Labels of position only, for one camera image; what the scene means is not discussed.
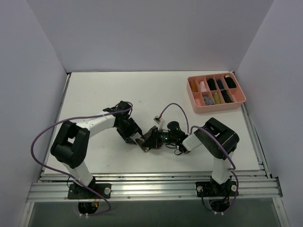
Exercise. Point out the grey patterned rolled garment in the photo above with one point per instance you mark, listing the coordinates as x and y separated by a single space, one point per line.
208 101

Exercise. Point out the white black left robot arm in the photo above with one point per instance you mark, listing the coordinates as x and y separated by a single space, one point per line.
71 142

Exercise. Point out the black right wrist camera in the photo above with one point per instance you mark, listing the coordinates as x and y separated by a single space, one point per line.
175 134

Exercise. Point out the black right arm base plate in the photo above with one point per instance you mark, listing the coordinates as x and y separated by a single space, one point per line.
213 189

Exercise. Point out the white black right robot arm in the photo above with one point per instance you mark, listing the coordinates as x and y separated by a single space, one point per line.
217 138

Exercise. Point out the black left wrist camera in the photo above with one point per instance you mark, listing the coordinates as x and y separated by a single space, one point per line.
124 106

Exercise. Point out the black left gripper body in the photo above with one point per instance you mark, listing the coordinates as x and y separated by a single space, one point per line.
130 131

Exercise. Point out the aluminium frame rail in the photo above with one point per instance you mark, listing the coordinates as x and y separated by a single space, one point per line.
158 188

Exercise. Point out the pink divided storage box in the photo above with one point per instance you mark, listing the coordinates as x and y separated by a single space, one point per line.
214 92

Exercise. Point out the dark blue rolled garment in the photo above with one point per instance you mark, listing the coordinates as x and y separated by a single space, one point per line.
220 84

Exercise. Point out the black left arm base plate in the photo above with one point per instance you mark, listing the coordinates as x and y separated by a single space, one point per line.
77 192

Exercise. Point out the black white rolled garment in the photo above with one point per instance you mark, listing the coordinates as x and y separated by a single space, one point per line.
230 82

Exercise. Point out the black rolled garment lower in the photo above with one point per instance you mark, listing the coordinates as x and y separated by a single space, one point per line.
226 96

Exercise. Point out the pink white rolled garment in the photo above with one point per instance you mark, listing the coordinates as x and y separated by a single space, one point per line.
202 86

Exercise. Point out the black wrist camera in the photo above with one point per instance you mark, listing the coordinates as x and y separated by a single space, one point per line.
175 134
124 106

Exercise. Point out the yellow rolled garment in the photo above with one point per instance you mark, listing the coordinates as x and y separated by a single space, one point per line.
217 99

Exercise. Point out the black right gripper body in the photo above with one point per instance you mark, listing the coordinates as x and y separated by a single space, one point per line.
154 138

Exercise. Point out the orange rolled garment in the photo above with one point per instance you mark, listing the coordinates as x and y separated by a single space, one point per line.
193 86

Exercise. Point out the brown underwear cream waistband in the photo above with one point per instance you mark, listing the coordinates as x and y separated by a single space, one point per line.
148 141

